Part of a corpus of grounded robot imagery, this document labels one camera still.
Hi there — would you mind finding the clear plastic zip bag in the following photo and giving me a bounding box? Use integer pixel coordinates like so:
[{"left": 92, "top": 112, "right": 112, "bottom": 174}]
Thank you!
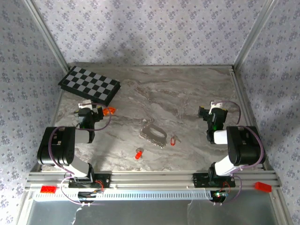
[{"left": 140, "top": 124, "right": 168, "bottom": 149}]

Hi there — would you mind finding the orange key tag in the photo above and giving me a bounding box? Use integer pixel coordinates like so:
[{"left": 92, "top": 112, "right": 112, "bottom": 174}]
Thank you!
[{"left": 102, "top": 106, "right": 117, "bottom": 116}]

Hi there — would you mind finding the black and grey chessboard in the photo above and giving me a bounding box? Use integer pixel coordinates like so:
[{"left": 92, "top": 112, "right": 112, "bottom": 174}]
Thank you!
[{"left": 58, "top": 66, "right": 121, "bottom": 107}]

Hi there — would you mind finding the circuit board with LEDs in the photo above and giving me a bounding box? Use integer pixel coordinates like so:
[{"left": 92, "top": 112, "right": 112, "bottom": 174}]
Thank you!
[{"left": 212, "top": 191, "right": 229, "bottom": 199}]

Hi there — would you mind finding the black connector board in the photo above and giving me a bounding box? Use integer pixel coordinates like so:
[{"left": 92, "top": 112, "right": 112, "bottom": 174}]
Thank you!
[{"left": 78, "top": 191, "right": 104, "bottom": 198}]

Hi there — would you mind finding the red plastic block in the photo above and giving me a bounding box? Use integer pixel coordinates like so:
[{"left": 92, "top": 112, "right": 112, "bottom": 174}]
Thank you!
[
  {"left": 40, "top": 185, "right": 57, "bottom": 194},
  {"left": 255, "top": 181, "right": 272, "bottom": 193}
]

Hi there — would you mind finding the grey metal sheet panel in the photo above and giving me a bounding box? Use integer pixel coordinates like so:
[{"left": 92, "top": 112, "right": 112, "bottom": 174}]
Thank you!
[{"left": 25, "top": 199, "right": 288, "bottom": 225}]

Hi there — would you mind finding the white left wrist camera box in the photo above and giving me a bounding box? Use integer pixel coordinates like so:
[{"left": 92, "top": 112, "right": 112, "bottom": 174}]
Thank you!
[{"left": 78, "top": 99, "right": 92, "bottom": 109}]

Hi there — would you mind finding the aluminium side rail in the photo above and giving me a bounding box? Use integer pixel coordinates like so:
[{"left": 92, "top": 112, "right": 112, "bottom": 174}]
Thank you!
[
  {"left": 231, "top": 65, "right": 269, "bottom": 171},
  {"left": 48, "top": 90, "right": 65, "bottom": 128}
]

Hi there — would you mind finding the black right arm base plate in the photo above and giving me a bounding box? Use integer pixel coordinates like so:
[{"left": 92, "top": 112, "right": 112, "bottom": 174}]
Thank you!
[{"left": 192, "top": 172, "right": 236, "bottom": 188}]

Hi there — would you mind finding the aluminium rear rail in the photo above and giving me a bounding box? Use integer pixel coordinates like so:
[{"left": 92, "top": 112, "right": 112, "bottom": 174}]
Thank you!
[{"left": 69, "top": 62, "right": 235, "bottom": 69}]

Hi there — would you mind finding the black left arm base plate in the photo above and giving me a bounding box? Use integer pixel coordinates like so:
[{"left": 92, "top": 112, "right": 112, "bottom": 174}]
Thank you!
[{"left": 68, "top": 172, "right": 111, "bottom": 188}]

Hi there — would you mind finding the aluminium corner post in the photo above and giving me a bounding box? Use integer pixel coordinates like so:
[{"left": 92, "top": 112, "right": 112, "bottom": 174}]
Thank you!
[
  {"left": 22, "top": 0, "right": 71, "bottom": 72},
  {"left": 232, "top": 0, "right": 277, "bottom": 71}
]

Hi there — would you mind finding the aluminium base frame rail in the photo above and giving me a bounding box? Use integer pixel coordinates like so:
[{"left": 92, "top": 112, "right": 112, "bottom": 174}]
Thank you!
[{"left": 24, "top": 171, "right": 281, "bottom": 191}]

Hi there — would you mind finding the white slotted cable duct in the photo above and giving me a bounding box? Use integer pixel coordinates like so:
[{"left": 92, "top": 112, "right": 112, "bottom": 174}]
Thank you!
[{"left": 32, "top": 190, "right": 213, "bottom": 202}]

